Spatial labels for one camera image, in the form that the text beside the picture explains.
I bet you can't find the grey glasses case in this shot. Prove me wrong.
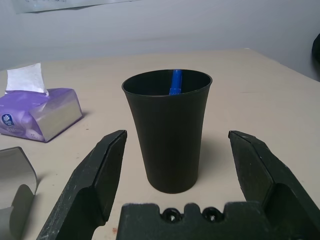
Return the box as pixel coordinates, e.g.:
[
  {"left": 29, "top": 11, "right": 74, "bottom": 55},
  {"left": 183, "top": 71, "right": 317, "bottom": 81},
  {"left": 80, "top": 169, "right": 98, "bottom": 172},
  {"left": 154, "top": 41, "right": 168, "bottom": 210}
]
[{"left": 0, "top": 146, "right": 39, "bottom": 240}]

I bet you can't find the purple tissue pack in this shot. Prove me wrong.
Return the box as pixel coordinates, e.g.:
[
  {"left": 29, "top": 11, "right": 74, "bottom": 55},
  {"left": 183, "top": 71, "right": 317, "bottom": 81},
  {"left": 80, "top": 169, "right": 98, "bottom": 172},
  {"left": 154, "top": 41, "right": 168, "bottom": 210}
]
[{"left": 0, "top": 62, "right": 83, "bottom": 144}]

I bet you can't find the black plastic cup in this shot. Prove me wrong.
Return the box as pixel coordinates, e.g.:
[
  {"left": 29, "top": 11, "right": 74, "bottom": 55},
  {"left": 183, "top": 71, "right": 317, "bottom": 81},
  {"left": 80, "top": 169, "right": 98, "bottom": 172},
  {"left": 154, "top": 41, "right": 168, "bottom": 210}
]
[{"left": 121, "top": 68, "right": 214, "bottom": 195}]

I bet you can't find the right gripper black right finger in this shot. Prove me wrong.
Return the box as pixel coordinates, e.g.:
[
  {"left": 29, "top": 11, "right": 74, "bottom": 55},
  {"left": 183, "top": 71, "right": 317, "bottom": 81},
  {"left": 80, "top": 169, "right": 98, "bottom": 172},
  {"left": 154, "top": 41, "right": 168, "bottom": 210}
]
[{"left": 228, "top": 129, "right": 320, "bottom": 240}]

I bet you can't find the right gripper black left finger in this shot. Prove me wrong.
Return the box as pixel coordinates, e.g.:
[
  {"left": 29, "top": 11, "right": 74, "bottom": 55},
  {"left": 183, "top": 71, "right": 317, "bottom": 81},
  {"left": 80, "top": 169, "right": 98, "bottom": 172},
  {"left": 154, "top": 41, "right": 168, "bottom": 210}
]
[{"left": 36, "top": 129, "right": 128, "bottom": 240}]

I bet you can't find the white marker with blue cap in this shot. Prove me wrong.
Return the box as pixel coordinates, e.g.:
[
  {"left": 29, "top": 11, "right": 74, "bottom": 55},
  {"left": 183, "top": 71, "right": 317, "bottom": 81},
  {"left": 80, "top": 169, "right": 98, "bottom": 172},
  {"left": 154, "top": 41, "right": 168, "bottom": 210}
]
[{"left": 167, "top": 69, "right": 184, "bottom": 97}]

